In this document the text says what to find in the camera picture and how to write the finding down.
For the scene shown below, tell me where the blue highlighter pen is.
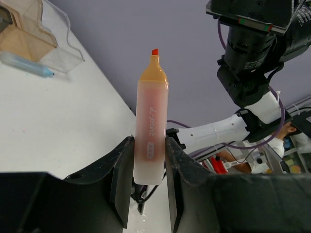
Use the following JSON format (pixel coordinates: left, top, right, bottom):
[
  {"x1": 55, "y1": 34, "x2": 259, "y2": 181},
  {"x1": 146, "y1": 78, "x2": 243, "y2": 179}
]
[{"x1": 0, "y1": 51, "x2": 54, "y2": 78}]

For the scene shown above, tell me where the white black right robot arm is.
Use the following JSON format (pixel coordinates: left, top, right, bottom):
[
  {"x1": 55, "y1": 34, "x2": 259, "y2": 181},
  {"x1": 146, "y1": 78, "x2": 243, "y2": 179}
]
[{"x1": 175, "y1": 0, "x2": 311, "y2": 154}]

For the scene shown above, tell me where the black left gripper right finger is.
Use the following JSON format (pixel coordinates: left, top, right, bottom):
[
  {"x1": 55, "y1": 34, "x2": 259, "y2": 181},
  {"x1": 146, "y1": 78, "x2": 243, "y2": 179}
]
[{"x1": 165, "y1": 137, "x2": 311, "y2": 233}]

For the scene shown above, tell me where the orange highlighter pen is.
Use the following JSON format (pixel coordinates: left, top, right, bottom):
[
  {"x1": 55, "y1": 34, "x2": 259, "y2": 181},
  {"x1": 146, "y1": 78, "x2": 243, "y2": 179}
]
[{"x1": 133, "y1": 49, "x2": 169, "y2": 185}]

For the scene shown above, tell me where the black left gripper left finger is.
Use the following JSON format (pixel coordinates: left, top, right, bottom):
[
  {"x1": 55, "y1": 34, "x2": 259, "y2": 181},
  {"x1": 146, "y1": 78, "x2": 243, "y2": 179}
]
[{"x1": 0, "y1": 137, "x2": 134, "y2": 233}]

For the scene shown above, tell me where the clear plastic bin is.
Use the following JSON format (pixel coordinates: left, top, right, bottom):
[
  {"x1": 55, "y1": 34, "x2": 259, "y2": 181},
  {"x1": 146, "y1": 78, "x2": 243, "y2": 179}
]
[{"x1": 40, "y1": 0, "x2": 85, "y2": 74}]

